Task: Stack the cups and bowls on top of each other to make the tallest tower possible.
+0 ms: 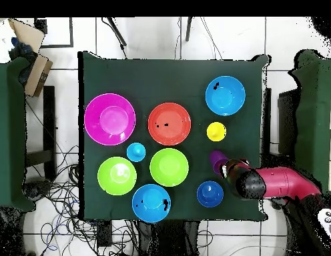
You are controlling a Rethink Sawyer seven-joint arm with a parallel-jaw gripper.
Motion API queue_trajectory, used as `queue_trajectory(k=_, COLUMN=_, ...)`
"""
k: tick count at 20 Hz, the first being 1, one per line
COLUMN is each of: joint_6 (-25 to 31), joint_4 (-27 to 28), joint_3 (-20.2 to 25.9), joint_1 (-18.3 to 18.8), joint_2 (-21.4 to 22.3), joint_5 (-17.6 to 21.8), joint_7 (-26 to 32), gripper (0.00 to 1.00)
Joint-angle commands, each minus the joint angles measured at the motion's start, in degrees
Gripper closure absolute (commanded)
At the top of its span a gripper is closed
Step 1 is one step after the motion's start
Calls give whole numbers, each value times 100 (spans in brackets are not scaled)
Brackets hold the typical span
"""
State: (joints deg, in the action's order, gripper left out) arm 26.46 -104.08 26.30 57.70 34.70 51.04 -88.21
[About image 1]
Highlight purple cup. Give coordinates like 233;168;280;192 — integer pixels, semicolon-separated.
210;149;230;175

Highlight yellow cup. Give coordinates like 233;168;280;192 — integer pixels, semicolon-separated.
206;121;227;143

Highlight small dark blue bowl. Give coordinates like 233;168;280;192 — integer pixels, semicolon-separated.
196;180;224;208

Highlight green bowl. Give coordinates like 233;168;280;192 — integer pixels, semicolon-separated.
97;156;137;196
149;147;190;187

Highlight orange bowl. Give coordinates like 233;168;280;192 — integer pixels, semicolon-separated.
147;102;192;147

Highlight light blue bowl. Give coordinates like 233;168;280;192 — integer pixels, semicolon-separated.
204;75;246;117
131;183;172;224

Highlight black metal stand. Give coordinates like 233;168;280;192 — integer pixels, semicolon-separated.
261;87;300;161
25;85;57;182

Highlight light blue cup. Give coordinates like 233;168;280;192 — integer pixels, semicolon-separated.
125;142;147;163

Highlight dark green table cloth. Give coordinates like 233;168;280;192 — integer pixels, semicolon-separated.
78;51;270;222

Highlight green cloth side table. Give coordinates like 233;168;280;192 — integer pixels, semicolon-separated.
288;49;331;193
0;57;35;213

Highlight pink bowl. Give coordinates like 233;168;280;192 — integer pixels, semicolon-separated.
83;93;136;147

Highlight black tripod leg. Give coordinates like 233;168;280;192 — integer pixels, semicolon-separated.
101;17;128;59
185;17;194;42

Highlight brown cardboard box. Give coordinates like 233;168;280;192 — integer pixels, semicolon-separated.
23;53;53;97

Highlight brown cardboard sheet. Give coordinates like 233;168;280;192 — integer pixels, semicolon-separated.
7;18;45;53

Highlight tangled floor cables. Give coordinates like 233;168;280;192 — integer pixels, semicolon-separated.
23;145;139;256

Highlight black pedestal leg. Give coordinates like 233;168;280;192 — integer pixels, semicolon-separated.
22;180;53;201

